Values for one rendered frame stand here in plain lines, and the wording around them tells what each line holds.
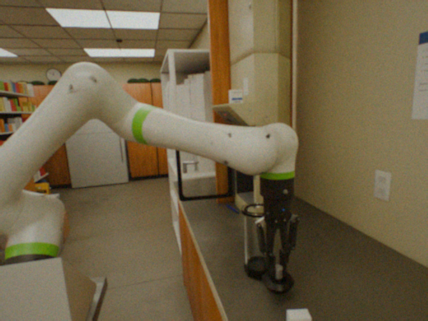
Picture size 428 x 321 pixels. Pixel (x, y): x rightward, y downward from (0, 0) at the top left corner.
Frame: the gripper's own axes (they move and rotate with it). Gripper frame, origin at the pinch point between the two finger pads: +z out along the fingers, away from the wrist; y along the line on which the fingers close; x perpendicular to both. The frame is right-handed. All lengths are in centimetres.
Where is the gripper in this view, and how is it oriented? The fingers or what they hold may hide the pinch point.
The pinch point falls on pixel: (277, 263)
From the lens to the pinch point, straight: 83.4
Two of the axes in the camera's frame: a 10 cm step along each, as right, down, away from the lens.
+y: -9.7, 0.9, -2.2
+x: 2.4, 1.6, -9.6
